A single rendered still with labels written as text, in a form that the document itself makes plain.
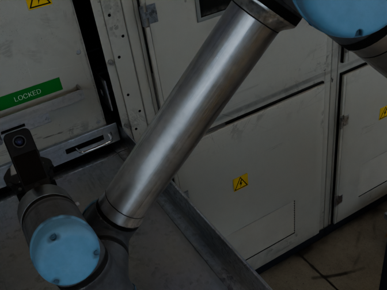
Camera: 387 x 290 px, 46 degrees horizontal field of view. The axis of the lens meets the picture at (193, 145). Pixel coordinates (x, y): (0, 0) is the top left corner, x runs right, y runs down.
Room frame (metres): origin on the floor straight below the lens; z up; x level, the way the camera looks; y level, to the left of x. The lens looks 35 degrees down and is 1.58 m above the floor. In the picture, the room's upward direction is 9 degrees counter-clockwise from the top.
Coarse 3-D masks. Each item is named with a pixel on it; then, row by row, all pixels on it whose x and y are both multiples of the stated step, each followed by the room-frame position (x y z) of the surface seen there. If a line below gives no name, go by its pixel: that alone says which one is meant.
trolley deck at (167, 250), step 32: (96, 192) 0.92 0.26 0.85; (0, 224) 0.85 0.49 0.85; (160, 224) 0.77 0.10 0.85; (0, 256) 0.74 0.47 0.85; (128, 256) 0.69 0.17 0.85; (160, 256) 0.67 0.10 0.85; (192, 256) 0.66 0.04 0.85; (0, 288) 0.65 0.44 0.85; (32, 288) 0.64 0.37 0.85; (160, 288) 0.59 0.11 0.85; (192, 288) 0.58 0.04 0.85; (224, 288) 0.57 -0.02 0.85
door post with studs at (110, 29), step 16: (96, 0) 1.10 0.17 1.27; (112, 0) 1.12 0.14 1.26; (96, 16) 1.10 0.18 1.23; (112, 16) 1.11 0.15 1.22; (112, 32) 1.11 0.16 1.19; (112, 48) 1.10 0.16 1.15; (128, 48) 1.12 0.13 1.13; (112, 64) 1.08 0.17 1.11; (128, 64) 1.12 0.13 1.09; (112, 80) 1.10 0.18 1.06; (128, 80) 1.11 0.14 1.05; (128, 96) 1.11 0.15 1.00; (128, 112) 1.10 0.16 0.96; (128, 128) 1.08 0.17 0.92; (144, 128) 1.12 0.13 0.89
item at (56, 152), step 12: (108, 120) 1.14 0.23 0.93; (84, 132) 1.09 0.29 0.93; (96, 132) 1.09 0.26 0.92; (60, 144) 1.05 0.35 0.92; (72, 144) 1.06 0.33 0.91; (84, 144) 1.08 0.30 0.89; (96, 144) 1.09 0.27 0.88; (48, 156) 1.03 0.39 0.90; (60, 156) 1.04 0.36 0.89; (72, 156) 1.06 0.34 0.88; (0, 168) 0.98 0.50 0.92; (0, 180) 0.97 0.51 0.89
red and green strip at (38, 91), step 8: (56, 80) 1.08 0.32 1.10; (32, 88) 1.05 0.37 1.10; (40, 88) 1.06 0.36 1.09; (48, 88) 1.07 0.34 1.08; (56, 88) 1.08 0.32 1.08; (8, 96) 1.03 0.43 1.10; (16, 96) 1.03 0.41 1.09; (24, 96) 1.04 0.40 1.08; (32, 96) 1.05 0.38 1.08; (40, 96) 1.06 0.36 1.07; (0, 104) 1.02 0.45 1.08; (8, 104) 1.02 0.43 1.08; (16, 104) 1.03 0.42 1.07
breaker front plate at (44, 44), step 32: (0, 0) 1.05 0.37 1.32; (64, 0) 1.11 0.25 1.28; (0, 32) 1.04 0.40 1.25; (32, 32) 1.07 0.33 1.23; (64, 32) 1.10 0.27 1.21; (0, 64) 1.03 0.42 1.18; (32, 64) 1.06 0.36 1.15; (64, 64) 1.09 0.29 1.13; (0, 96) 1.02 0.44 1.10; (96, 96) 1.12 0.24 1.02; (32, 128) 1.03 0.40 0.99; (64, 128) 1.07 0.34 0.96; (0, 160) 0.99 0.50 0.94
